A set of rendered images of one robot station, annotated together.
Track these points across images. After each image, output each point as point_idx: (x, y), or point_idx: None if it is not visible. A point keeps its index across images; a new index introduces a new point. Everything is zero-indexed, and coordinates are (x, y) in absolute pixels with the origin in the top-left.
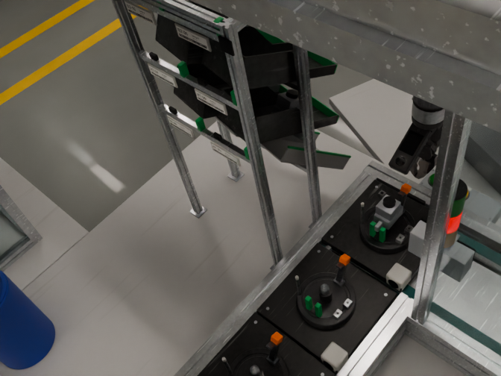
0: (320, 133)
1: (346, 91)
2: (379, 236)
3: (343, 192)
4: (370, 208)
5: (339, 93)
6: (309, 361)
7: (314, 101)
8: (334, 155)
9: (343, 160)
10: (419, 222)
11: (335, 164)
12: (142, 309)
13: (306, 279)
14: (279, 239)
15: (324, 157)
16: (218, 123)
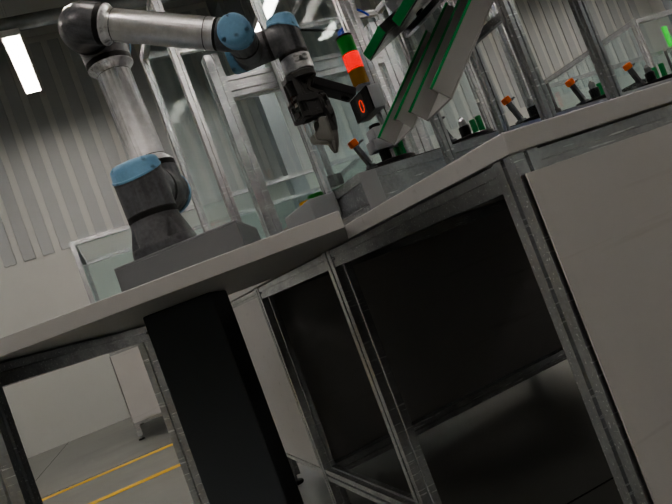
0: (393, 118)
1: (299, 225)
2: (400, 152)
3: (410, 157)
4: (393, 157)
5: (314, 219)
6: None
7: (375, 38)
8: (393, 107)
9: (387, 130)
10: (368, 85)
11: (398, 124)
12: None
13: (479, 131)
14: (491, 113)
15: (403, 94)
16: (514, 11)
